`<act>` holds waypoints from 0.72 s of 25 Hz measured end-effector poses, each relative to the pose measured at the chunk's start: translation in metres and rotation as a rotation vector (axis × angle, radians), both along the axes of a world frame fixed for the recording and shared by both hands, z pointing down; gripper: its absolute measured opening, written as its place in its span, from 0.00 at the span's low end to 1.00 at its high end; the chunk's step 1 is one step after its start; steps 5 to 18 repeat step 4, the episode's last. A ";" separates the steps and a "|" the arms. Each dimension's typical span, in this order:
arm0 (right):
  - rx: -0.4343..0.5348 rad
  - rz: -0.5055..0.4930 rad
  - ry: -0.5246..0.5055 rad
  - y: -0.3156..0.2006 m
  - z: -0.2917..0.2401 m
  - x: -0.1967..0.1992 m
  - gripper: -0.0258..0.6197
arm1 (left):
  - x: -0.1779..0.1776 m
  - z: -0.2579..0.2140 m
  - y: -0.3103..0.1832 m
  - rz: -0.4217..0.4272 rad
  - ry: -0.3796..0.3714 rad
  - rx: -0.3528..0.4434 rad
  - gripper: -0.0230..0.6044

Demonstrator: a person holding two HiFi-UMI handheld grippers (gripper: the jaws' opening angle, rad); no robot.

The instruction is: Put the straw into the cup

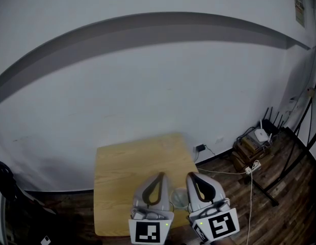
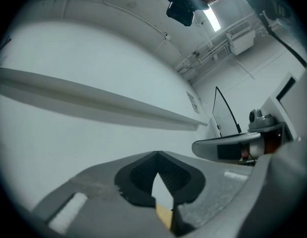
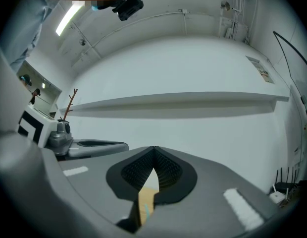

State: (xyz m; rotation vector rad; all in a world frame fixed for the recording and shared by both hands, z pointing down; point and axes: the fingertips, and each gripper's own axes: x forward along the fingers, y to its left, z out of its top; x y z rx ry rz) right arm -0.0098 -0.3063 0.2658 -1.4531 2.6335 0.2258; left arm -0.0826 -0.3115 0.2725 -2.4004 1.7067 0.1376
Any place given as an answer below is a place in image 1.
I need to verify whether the black metal stand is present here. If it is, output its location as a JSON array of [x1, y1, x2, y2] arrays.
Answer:
[[256, 65, 316, 207]]

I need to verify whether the white cable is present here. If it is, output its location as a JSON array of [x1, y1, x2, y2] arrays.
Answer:
[[197, 162, 260, 245]]

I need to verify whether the long wall shelf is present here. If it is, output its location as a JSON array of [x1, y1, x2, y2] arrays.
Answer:
[[0, 11, 312, 107]]

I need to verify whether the wall poster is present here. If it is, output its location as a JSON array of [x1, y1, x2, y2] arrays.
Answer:
[[292, 0, 307, 28]]

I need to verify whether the white desk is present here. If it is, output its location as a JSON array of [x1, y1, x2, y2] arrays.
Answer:
[[0, 194, 11, 245]]

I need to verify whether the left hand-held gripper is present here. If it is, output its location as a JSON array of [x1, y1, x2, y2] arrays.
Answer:
[[128, 171, 176, 245]]

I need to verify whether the white power strip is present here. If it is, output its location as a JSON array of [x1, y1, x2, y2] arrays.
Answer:
[[244, 160, 262, 175]]

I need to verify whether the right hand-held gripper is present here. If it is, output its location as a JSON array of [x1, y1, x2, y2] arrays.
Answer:
[[186, 171, 241, 245]]

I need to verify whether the black office chair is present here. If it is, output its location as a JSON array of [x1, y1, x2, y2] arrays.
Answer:
[[0, 156, 57, 245]]

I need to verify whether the white router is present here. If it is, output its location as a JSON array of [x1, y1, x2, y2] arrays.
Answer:
[[253, 119, 273, 148]]

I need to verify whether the black router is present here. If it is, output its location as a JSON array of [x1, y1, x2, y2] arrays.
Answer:
[[261, 107, 286, 135]]

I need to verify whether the white mug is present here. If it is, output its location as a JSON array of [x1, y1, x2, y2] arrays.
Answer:
[[170, 187, 189, 211]]

